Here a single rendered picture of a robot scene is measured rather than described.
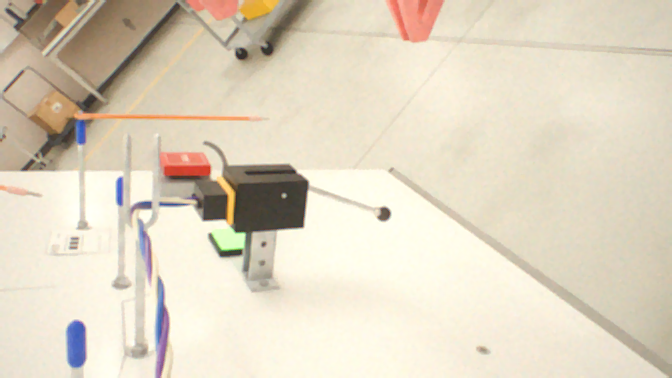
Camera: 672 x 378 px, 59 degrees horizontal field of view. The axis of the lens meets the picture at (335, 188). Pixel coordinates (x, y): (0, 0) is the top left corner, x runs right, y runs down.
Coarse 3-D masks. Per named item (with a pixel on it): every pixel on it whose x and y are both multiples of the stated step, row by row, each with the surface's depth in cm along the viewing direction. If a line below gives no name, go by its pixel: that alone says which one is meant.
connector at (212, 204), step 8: (200, 184) 44; (208, 184) 44; (216, 184) 44; (200, 192) 43; (208, 192) 43; (216, 192) 43; (224, 192) 43; (200, 200) 43; (208, 200) 42; (216, 200) 43; (224, 200) 43; (200, 208) 43; (208, 208) 42; (216, 208) 43; (224, 208) 43; (200, 216) 43; (208, 216) 43; (216, 216) 43; (224, 216) 43
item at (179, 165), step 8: (160, 152) 65; (168, 152) 65; (176, 152) 65; (184, 152) 66; (192, 152) 66; (200, 152) 67; (160, 160) 63; (168, 160) 63; (176, 160) 63; (184, 160) 63; (192, 160) 64; (200, 160) 64; (168, 168) 61; (176, 168) 61; (184, 168) 62; (192, 168) 62; (200, 168) 62; (208, 168) 63; (176, 176) 63; (184, 176) 63; (192, 176) 63
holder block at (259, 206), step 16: (224, 176) 45; (240, 176) 44; (256, 176) 44; (272, 176) 45; (288, 176) 45; (304, 176) 45; (240, 192) 42; (256, 192) 43; (272, 192) 44; (288, 192) 44; (304, 192) 45; (240, 208) 43; (256, 208) 44; (272, 208) 44; (288, 208) 45; (304, 208) 45; (240, 224) 43; (256, 224) 44; (272, 224) 45; (288, 224) 45
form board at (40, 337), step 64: (0, 192) 58; (64, 192) 60; (384, 192) 72; (0, 256) 46; (64, 256) 47; (128, 256) 49; (192, 256) 50; (320, 256) 53; (384, 256) 55; (448, 256) 57; (0, 320) 38; (64, 320) 39; (128, 320) 40; (192, 320) 41; (256, 320) 42; (320, 320) 43; (384, 320) 44; (448, 320) 45; (512, 320) 47; (576, 320) 48
